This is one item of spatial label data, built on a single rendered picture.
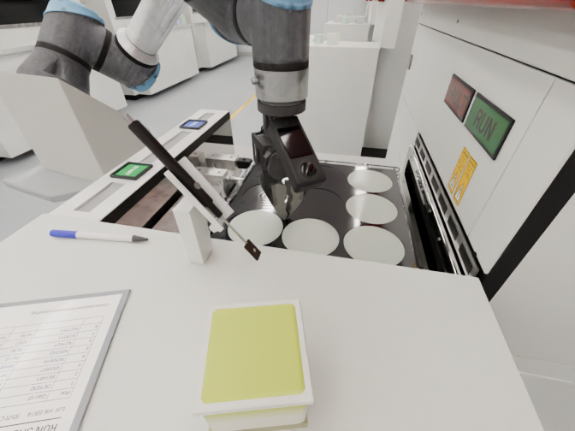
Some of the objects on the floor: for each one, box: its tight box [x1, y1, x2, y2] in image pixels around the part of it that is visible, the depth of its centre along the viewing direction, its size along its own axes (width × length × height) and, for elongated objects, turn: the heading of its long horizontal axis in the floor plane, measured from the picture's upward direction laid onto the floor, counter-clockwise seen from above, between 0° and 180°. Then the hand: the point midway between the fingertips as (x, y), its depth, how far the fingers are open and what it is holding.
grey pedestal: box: [3, 165, 94, 203], centre depth 113 cm, size 51×44×82 cm
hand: (287, 215), depth 51 cm, fingers closed
